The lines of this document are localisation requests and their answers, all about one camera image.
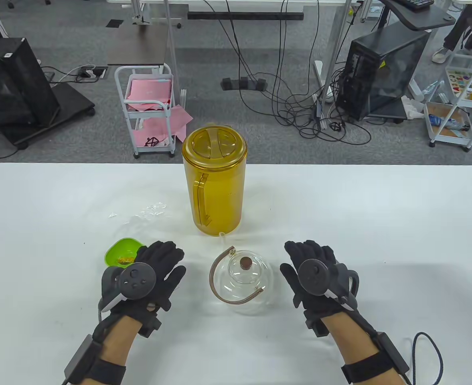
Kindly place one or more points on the person's left hand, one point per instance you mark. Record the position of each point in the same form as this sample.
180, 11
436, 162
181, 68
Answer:
167, 260

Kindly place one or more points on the person's right hand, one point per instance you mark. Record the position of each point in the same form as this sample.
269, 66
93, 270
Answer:
304, 250

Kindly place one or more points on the dried yellow chrysanthemum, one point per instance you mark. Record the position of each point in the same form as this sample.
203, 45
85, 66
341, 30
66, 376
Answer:
125, 261

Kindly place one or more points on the green plastic bowl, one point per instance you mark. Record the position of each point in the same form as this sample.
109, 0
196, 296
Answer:
119, 248

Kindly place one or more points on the glass lid with brown knob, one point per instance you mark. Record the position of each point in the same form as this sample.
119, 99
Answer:
246, 263

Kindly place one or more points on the yellow plastic pitcher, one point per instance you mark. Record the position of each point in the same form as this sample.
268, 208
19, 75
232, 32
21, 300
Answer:
219, 192

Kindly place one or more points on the person's left forearm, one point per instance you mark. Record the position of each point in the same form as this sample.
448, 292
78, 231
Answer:
115, 341

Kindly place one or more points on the black right hand controller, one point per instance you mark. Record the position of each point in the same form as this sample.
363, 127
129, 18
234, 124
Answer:
316, 276

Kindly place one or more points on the black hand controller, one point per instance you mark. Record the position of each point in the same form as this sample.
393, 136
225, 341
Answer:
316, 276
137, 280

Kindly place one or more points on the black left hand controller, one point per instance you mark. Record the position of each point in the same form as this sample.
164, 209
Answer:
137, 280

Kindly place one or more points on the clear plastic wrap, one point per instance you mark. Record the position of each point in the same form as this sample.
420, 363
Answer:
155, 208

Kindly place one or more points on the white rolling cart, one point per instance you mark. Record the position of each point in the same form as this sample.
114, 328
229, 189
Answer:
155, 151

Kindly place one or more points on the pink plastic sheet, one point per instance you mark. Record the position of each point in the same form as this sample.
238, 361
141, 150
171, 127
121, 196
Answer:
179, 116

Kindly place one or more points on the pink paper stack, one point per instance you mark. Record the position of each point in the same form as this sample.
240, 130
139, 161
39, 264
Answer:
147, 90

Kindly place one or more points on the black power strip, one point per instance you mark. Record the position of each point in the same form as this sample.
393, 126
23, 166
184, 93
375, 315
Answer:
244, 83

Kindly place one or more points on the white plastic bags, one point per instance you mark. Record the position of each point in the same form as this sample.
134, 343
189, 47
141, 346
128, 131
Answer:
412, 108

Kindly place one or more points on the black rolling platform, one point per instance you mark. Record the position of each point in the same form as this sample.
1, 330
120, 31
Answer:
71, 100

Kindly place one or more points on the blue packet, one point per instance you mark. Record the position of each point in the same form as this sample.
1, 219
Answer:
444, 121

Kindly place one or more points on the floor socket box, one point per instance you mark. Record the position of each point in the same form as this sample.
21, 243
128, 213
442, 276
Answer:
93, 73

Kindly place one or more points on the brown cardboard sheet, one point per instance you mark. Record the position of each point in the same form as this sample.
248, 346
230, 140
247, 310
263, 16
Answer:
456, 114

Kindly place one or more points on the black computer tower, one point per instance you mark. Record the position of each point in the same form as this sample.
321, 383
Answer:
388, 60

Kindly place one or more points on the dark brown board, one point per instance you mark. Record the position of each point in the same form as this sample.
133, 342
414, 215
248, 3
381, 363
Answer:
139, 48

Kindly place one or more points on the colourful puzzle board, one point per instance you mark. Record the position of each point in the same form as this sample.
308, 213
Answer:
466, 80

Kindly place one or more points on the black side desk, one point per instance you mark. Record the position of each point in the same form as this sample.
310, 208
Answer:
420, 18

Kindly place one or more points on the black keyboard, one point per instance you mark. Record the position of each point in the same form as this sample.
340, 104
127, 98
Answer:
418, 3

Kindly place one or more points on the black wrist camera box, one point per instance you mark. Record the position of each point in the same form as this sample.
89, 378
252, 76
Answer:
81, 359
392, 353

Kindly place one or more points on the white desk frame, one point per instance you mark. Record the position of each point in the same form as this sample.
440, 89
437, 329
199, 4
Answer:
337, 48

